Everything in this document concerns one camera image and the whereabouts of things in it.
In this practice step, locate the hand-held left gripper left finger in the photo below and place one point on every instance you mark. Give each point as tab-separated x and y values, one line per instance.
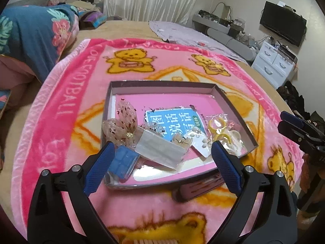
99	169

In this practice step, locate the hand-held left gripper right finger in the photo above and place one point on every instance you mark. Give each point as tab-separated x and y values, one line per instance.
226	169

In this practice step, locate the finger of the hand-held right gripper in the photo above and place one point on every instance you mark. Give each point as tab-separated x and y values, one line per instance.
292	119
289	132

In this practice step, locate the blue box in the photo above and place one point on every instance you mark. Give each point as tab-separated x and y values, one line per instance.
121	163

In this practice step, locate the pearl earring card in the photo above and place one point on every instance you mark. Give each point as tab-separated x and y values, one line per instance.
203	142

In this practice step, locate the shallow pink tray box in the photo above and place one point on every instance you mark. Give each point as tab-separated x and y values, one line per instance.
177	87

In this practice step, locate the person's right hand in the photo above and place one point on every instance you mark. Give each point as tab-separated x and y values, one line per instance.
311	175

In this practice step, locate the dark clothes pile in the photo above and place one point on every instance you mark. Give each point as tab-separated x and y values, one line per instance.
292	99

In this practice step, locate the white hair clip packet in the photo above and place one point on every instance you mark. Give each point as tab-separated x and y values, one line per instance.
237	142

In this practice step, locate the dark comb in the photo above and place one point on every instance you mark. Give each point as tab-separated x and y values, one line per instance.
198	190

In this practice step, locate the dotted mesh hair bow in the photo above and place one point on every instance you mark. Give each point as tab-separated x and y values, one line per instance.
124	122

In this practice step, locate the white drawer cabinet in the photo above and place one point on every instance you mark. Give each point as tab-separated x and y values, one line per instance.
274	63

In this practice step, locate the pink book with blue label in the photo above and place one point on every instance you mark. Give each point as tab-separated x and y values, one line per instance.
177	101

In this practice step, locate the pink bear printed blanket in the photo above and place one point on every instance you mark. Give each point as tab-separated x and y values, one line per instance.
76	86

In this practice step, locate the black flat television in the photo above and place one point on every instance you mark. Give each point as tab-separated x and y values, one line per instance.
281	22

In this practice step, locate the grey desk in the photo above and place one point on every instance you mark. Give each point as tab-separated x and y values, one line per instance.
221	33

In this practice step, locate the lilac cloth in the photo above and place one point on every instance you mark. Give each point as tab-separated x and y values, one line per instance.
188	35

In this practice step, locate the bed with tan sheet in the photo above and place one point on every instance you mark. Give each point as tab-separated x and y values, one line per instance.
119	30

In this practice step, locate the blue floral quilt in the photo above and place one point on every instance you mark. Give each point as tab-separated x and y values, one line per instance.
30	38

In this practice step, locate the purple patterned pillow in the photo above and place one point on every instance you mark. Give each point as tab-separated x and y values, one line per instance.
92	20

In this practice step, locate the white curtain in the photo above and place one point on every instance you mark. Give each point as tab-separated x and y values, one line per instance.
152	0

